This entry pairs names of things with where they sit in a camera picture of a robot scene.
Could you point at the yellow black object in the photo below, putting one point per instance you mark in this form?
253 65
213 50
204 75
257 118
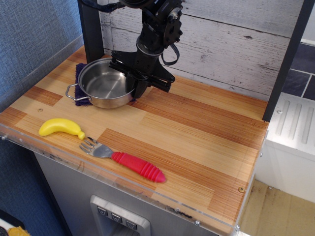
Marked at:
10 230

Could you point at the yellow toy banana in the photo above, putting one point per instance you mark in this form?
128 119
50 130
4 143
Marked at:
61 125

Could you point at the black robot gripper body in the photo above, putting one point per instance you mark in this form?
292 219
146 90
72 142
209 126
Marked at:
144 64

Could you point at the silver dispenser button panel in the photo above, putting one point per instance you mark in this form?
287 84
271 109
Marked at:
113 220

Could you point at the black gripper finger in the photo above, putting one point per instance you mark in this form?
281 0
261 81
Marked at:
130 82
139 87

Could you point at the purple folded towel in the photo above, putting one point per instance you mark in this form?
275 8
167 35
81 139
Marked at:
78 71

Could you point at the fork with red handle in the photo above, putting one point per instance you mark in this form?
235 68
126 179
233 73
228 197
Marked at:
144 168

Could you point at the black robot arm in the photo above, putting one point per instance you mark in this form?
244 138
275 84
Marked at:
160 30

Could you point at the clear acrylic table edge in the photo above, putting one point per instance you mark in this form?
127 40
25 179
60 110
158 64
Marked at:
195 199

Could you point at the white ribbed cabinet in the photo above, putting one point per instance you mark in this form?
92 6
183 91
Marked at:
287 160

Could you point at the stainless steel pot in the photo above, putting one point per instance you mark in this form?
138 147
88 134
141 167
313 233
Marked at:
103 83

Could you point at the black right frame post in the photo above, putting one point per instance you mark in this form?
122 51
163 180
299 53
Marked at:
292 48

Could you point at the black frame post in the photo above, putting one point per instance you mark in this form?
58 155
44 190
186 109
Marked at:
292 48
91 30

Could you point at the black left frame post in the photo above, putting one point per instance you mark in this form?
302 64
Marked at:
91 30

